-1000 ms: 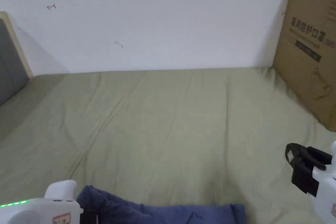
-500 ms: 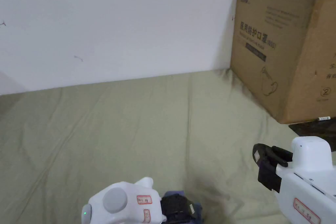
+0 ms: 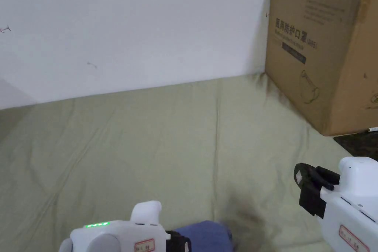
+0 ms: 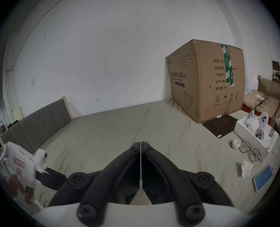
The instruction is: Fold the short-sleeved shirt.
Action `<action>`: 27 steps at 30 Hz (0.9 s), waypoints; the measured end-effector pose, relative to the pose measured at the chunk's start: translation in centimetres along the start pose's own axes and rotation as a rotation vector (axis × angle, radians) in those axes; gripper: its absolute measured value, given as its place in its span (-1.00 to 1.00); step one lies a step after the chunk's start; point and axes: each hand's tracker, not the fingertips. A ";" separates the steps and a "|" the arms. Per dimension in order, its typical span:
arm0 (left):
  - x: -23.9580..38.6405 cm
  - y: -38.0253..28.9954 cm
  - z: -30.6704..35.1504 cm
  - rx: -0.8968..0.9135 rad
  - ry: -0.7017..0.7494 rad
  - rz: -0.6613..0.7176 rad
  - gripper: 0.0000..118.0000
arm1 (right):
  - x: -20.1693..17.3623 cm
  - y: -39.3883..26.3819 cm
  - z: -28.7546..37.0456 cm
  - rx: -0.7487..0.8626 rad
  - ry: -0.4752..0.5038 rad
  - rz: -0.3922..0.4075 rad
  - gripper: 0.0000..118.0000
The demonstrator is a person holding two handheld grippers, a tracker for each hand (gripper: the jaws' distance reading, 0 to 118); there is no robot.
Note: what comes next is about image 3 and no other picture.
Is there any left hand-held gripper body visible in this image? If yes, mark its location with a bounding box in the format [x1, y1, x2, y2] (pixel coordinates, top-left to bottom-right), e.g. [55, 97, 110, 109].
[58, 200, 192, 252]

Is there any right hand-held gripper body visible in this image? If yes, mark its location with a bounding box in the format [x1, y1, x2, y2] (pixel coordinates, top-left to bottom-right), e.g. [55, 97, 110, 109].
[298, 156, 378, 252]

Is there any dark blue garment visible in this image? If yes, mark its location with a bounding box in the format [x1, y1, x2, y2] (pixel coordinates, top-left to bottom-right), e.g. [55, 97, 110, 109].
[172, 220, 234, 252]

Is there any black mat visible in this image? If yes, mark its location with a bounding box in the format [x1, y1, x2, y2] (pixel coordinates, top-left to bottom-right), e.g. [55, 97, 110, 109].
[333, 130, 378, 162]

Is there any bed with pale green sheet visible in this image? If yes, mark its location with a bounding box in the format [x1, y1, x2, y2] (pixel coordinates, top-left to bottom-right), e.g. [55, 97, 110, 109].
[0, 72, 378, 252]

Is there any large brown cardboard carton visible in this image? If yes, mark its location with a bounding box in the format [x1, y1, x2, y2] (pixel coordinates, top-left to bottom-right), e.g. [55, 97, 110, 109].
[264, 0, 378, 137]

